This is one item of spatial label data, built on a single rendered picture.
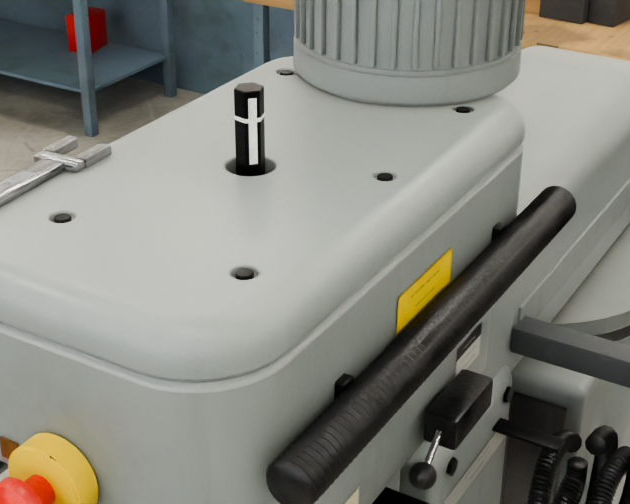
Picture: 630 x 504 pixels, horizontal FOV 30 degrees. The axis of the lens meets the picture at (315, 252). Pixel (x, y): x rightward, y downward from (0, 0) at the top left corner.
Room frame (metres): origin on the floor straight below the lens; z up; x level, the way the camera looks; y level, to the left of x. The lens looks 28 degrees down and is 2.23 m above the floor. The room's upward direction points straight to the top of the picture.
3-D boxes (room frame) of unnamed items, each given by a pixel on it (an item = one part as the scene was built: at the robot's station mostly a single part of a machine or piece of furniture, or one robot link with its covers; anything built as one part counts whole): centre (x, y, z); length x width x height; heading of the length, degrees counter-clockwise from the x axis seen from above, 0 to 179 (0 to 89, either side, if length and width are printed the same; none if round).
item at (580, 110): (1.21, -0.21, 1.66); 0.80 x 0.23 x 0.20; 149
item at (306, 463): (0.73, -0.10, 1.79); 0.45 x 0.04 x 0.04; 149
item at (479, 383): (0.76, -0.10, 1.66); 0.12 x 0.04 x 0.04; 149
